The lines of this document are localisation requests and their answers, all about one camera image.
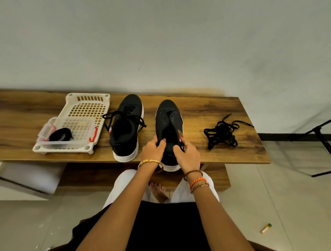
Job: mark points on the person's left hand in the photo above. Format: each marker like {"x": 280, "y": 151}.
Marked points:
{"x": 153, "y": 152}

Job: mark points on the person's right hand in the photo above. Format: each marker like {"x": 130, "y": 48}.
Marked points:
{"x": 187, "y": 158}

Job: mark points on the black sneaker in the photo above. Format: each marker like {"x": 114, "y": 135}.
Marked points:
{"x": 169, "y": 121}
{"x": 124, "y": 139}

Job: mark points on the black shoelace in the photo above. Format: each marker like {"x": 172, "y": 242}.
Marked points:
{"x": 217, "y": 138}
{"x": 222, "y": 132}

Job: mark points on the black band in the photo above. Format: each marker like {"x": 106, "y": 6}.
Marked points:
{"x": 124, "y": 115}
{"x": 61, "y": 135}

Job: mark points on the person's left forearm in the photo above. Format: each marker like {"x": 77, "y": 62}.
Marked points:
{"x": 119, "y": 212}

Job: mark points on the person's right forearm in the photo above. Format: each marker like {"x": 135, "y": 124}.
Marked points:
{"x": 217, "y": 217}

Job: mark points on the person's black shirt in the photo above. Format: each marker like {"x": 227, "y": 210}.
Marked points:
{"x": 165, "y": 230}

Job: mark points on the white plastic lattice basket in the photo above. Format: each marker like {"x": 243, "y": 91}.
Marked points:
{"x": 88, "y": 106}

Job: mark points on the small yellow object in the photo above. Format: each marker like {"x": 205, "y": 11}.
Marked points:
{"x": 266, "y": 228}

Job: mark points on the white box under table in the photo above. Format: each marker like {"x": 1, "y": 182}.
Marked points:
{"x": 28, "y": 181}

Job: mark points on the black tripod stand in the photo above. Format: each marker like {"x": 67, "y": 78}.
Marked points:
{"x": 320, "y": 139}

